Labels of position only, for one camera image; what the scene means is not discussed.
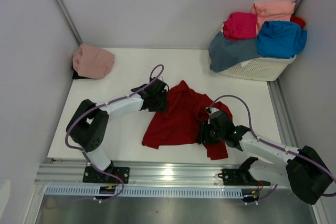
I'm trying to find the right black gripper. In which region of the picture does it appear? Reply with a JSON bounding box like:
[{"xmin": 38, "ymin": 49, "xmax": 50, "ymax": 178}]
[{"xmin": 194, "ymin": 121, "xmax": 224, "ymax": 145}]

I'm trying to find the dark red t-shirt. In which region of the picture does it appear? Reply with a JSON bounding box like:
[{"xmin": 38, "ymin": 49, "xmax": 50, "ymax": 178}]
[{"xmin": 141, "ymin": 79, "xmax": 233, "ymax": 161}]

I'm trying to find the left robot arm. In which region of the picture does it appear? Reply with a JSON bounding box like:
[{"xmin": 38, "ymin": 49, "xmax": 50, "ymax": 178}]
[{"xmin": 65, "ymin": 78, "xmax": 170, "ymax": 183}]

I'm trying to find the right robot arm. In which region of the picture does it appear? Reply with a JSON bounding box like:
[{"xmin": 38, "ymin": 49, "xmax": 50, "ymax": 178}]
[{"xmin": 196, "ymin": 108, "xmax": 333, "ymax": 205}]

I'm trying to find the white garment in basket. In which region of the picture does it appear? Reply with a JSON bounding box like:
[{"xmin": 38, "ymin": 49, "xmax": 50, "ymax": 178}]
[{"xmin": 240, "ymin": 60, "xmax": 251, "ymax": 67}]

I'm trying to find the white laundry basket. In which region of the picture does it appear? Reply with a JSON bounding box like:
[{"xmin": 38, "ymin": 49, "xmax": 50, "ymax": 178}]
[{"xmin": 220, "ymin": 55, "xmax": 297, "ymax": 81}]

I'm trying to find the folded pink t-shirt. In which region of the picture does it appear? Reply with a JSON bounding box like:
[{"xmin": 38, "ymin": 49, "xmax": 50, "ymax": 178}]
[{"xmin": 72, "ymin": 44, "xmax": 115, "ymax": 79}]

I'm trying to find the slate blue t-shirt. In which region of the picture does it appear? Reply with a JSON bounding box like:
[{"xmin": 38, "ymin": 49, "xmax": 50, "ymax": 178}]
[{"xmin": 208, "ymin": 31, "xmax": 262, "ymax": 73}]

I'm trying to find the folded black t-shirt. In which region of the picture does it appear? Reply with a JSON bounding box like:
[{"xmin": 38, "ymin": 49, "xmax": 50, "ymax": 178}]
[{"xmin": 71, "ymin": 66, "xmax": 86, "ymax": 80}]

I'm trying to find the magenta t-shirt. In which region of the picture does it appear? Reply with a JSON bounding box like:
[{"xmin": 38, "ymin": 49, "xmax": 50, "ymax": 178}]
[{"xmin": 223, "ymin": 12, "xmax": 258, "ymax": 40}]

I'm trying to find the salmon pink t-shirt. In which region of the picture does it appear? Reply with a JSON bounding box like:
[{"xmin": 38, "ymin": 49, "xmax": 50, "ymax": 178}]
[{"xmin": 250, "ymin": 1, "xmax": 296, "ymax": 34}]

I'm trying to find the bright red t-shirt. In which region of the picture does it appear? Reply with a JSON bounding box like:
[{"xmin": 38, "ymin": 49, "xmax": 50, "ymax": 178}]
[{"xmin": 290, "ymin": 16, "xmax": 306, "ymax": 29}]

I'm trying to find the left corner aluminium profile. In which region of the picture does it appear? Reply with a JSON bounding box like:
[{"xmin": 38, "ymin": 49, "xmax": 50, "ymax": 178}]
[{"xmin": 53, "ymin": 0, "xmax": 82, "ymax": 46}]

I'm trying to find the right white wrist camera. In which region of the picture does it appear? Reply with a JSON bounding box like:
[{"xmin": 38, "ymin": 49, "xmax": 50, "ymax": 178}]
[{"xmin": 205, "ymin": 107, "xmax": 219, "ymax": 115}]

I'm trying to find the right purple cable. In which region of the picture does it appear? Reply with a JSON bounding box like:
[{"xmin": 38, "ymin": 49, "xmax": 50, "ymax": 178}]
[{"xmin": 209, "ymin": 94, "xmax": 336, "ymax": 204}]

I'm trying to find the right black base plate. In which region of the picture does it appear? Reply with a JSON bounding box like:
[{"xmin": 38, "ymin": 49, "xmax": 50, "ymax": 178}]
[{"xmin": 217, "ymin": 168, "xmax": 271, "ymax": 186}]

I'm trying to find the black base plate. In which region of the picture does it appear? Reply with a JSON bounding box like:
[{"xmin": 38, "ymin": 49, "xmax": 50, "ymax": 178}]
[
  {"xmin": 82, "ymin": 166, "xmax": 130, "ymax": 184},
  {"xmin": 217, "ymin": 168, "xmax": 271, "ymax": 186}
]

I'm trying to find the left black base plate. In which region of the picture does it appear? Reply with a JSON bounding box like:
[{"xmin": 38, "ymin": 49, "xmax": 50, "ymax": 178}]
[{"xmin": 82, "ymin": 166, "xmax": 130, "ymax": 184}]

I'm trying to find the aluminium mounting rail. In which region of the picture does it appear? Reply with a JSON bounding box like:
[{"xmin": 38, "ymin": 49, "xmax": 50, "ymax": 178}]
[{"xmin": 34, "ymin": 159, "xmax": 321, "ymax": 190}]

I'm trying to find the white slotted cable duct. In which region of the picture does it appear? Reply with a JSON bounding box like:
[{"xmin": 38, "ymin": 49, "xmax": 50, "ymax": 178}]
[{"xmin": 45, "ymin": 185, "xmax": 244, "ymax": 199}]

